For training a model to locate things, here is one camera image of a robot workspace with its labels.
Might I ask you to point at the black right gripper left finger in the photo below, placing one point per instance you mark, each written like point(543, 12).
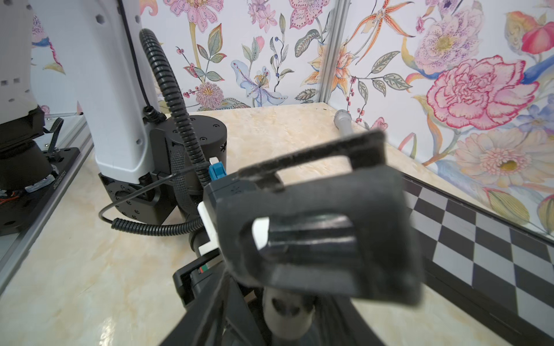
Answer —
point(227, 321)

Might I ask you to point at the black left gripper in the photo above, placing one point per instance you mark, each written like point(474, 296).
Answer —
point(198, 282)

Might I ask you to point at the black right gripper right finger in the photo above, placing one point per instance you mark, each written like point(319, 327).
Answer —
point(339, 323)

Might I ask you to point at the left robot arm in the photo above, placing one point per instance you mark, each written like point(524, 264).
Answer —
point(154, 162)

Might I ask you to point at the silver handheld microphone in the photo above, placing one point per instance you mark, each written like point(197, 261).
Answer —
point(343, 123)

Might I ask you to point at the black white chessboard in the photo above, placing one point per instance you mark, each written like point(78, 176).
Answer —
point(492, 269)

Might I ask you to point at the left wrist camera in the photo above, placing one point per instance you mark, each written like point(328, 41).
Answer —
point(222, 186)

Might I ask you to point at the aluminium front rail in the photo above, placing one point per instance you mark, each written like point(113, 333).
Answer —
point(75, 143)

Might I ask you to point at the left aluminium corner post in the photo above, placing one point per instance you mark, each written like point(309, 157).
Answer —
point(332, 49)

